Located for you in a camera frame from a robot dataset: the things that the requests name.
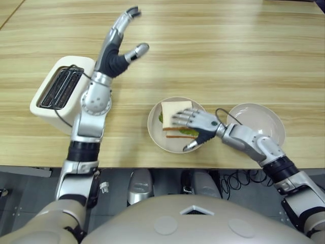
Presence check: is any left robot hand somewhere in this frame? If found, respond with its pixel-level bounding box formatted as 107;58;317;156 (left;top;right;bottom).
93;7;150;78

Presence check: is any robot body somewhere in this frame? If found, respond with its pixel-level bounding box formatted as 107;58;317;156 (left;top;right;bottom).
81;194;315;244

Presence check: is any black floor cable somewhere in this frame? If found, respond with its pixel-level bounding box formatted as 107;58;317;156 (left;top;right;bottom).
220;170;274;192

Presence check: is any beige plate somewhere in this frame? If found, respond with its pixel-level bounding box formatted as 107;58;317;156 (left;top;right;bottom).
147;96;208;154

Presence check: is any bread slice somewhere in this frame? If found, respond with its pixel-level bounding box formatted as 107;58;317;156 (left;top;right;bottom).
165;127;200;139
161;100;193;131

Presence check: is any white plate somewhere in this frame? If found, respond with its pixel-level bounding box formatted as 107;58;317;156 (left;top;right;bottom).
226;103;286;151

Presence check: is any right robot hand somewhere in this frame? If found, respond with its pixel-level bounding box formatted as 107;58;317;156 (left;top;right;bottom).
172;108;221;153

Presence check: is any cream toaster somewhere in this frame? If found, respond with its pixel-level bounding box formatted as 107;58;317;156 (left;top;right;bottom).
29;56;96;135

